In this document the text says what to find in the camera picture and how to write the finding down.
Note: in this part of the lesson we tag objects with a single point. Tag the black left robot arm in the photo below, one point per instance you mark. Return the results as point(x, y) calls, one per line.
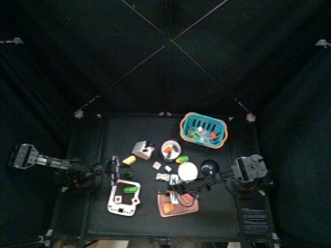
point(41, 160)

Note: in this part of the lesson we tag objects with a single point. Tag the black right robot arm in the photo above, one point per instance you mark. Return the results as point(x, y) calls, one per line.
point(247, 168)

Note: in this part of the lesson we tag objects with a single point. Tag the yellow toy food piece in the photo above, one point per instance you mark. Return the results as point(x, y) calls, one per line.
point(130, 160)

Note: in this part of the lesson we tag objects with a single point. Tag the red toy food piece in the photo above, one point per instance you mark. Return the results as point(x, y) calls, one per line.
point(186, 198)

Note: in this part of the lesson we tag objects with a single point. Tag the white patterned rectangular tile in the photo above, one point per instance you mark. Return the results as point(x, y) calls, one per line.
point(162, 176)

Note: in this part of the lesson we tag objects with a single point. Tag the white toy utensil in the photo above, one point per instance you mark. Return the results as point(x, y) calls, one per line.
point(174, 179)

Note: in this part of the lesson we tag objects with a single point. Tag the pink cutting board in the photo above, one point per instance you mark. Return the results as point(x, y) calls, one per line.
point(177, 206)

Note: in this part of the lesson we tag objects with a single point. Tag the orange toy food slice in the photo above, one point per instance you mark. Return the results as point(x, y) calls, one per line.
point(169, 208)

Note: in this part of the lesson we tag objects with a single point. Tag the white round plate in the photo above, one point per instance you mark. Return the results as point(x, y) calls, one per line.
point(187, 171)

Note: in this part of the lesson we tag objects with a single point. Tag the small white square tile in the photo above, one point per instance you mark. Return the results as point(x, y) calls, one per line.
point(157, 165)
point(169, 168)

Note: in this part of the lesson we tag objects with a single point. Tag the grey toy toaster box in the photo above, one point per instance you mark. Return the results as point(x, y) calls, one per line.
point(143, 149)

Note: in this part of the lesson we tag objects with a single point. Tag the black round bowl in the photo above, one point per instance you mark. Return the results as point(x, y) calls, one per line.
point(210, 167)

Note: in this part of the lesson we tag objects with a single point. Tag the white toy stove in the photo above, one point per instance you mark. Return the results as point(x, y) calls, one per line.
point(123, 200)

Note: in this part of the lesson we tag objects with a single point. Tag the green and yellow toy vegetable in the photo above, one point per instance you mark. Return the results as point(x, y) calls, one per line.
point(182, 159)

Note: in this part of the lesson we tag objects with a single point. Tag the green toy food piece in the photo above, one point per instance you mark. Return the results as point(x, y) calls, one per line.
point(193, 134)

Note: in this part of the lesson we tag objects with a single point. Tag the orange toy food piece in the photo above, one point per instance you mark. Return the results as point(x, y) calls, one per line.
point(213, 135)

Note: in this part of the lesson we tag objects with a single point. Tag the white toy food piece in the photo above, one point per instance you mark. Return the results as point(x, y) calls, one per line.
point(201, 130)

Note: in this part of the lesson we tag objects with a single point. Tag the teal basket with orange rim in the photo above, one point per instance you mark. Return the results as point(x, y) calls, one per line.
point(203, 130)

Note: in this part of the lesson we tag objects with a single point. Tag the silver frame corner clamp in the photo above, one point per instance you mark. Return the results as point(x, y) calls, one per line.
point(15, 41)
point(322, 43)
point(78, 113)
point(251, 117)

